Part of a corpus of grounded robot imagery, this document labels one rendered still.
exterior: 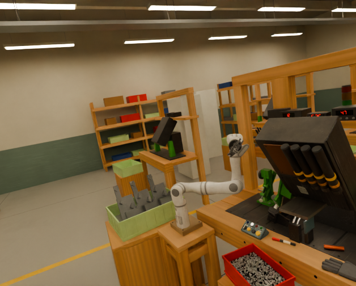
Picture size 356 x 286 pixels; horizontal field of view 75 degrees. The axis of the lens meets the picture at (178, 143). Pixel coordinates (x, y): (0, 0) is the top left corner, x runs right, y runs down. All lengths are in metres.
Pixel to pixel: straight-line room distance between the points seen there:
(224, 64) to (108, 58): 4.62
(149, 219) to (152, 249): 0.23
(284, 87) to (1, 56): 7.71
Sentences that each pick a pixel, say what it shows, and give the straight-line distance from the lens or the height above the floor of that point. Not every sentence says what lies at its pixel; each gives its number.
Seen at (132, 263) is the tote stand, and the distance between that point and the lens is 2.11.
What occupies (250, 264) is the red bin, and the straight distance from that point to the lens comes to 1.49.
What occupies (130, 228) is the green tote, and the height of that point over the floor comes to 0.87.
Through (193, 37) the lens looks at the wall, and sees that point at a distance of 9.77.
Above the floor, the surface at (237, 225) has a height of 0.90.
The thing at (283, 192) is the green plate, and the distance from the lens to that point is 1.65.
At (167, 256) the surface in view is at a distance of 2.01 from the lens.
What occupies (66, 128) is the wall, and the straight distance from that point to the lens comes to 8.15.
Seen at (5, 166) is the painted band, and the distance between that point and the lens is 8.44.
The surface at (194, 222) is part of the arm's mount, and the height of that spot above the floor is 0.89.
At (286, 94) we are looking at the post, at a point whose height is 1.73.
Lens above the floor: 1.80
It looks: 10 degrees down
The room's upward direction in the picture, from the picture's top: 9 degrees counter-clockwise
